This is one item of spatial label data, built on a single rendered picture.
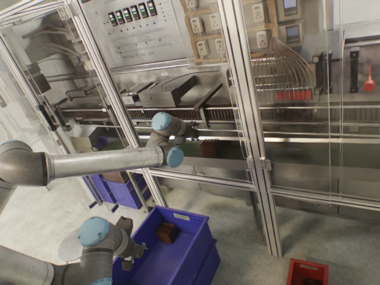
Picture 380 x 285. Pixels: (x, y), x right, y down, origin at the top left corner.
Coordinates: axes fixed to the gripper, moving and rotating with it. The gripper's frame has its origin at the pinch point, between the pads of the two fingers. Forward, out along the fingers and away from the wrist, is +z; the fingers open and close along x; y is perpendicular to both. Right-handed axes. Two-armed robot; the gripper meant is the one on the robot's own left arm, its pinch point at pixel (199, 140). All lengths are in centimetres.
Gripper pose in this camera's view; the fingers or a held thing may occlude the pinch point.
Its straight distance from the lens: 155.2
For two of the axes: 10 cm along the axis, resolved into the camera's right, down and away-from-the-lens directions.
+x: -8.4, -0.1, 5.5
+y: 1.2, -9.8, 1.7
